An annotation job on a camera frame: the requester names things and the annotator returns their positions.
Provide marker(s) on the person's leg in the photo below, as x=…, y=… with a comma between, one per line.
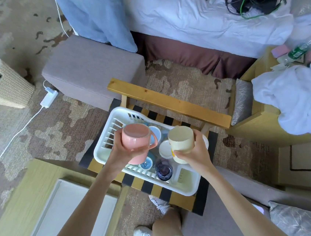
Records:
x=167, y=229

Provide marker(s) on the dark blue glass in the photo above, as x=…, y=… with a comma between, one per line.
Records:
x=164, y=171

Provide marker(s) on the white plate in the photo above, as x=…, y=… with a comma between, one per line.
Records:
x=205, y=142

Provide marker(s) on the wooden desk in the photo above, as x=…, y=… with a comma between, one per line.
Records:
x=15, y=211

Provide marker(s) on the white tray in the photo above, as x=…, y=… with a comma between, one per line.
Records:
x=70, y=203

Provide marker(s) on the cream cup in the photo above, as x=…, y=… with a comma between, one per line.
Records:
x=181, y=138

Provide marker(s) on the wooden nightstand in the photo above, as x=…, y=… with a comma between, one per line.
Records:
x=259, y=127

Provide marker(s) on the white round lid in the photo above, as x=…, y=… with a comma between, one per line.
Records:
x=165, y=149

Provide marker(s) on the person's left hand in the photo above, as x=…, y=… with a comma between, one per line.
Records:
x=118, y=156

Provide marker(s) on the person's left thumb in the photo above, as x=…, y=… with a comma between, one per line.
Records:
x=119, y=139

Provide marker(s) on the person's left forearm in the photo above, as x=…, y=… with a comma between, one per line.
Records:
x=80, y=221

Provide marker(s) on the white power adapter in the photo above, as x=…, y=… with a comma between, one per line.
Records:
x=48, y=99

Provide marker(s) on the clear plastic bottle green label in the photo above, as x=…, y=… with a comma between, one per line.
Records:
x=296, y=51

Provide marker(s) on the pink pouch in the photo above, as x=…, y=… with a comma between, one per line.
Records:
x=280, y=50

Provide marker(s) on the person's right thumb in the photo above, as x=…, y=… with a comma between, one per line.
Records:
x=181, y=155

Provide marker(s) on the clear measuring cup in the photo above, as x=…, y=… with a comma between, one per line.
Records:
x=184, y=177

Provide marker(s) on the person's right forearm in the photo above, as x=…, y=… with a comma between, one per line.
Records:
x=239, y=207

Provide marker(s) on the large grey patterned cushion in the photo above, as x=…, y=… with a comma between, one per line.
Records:
x=304, y=220

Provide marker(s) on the small grey patterned cushion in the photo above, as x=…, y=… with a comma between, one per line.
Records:
x=241, y=102

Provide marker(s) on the grey sofa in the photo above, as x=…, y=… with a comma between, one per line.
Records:
x=225, y=206

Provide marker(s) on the wicker basket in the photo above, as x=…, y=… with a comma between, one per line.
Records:
x=8, y=84

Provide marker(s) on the white plastic dish rack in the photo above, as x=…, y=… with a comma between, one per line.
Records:
x=106, y=152

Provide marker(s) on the white bed duvet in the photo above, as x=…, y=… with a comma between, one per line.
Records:
x=184, y=22

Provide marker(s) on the wooden cabinet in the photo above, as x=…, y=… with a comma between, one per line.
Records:
x=307, y=164

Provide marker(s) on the person's right hand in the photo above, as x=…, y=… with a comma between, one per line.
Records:
x=199, y=156

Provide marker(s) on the pink mug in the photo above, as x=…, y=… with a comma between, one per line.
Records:
x=135, y=135

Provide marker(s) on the grey fabric ottoman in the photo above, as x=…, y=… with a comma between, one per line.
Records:
x=89, y=65

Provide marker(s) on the blue cup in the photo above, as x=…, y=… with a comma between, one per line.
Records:
x=147, y=164
x=155, y=133

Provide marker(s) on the brown bed skirt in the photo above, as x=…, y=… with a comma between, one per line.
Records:
x=193, y=54

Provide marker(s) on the white bathrobe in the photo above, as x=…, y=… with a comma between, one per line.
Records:
x=291, y=96

